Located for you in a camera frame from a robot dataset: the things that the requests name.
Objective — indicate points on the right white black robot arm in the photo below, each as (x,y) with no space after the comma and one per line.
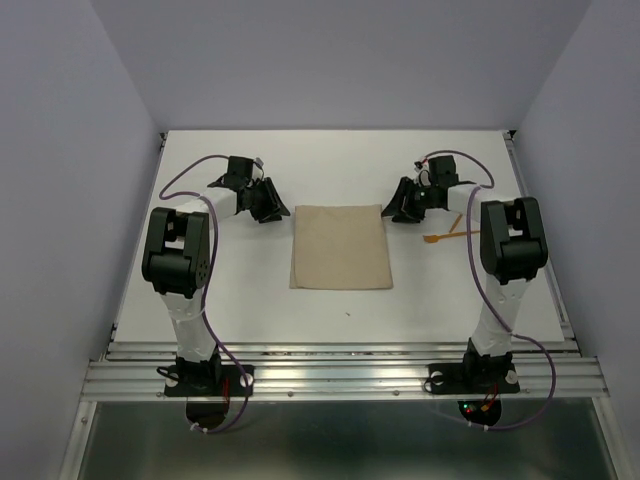
(507,256)

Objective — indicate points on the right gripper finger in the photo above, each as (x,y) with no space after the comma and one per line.
(408,217)
(398,200)

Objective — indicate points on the beige cloth napkin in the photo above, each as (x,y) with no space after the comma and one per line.
(340,248)

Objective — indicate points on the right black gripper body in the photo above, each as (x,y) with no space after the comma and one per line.
(421,198)

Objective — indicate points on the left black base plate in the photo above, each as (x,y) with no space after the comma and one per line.
(231,384)

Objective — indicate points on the left aluminium frame post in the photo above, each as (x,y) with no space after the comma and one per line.
(78,441)

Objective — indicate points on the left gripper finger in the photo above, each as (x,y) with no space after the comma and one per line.
(277,207)
(270,218)

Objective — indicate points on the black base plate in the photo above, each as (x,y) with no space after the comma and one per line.
(457,379)
(231,384)

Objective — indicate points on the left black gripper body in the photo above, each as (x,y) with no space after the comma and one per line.
(260,197)

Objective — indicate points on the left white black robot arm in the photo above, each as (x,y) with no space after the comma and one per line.
(179,256)

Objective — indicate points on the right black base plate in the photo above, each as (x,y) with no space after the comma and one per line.
(457,379)

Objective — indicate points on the aluminium mounting rail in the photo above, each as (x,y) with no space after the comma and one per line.
(317,372)

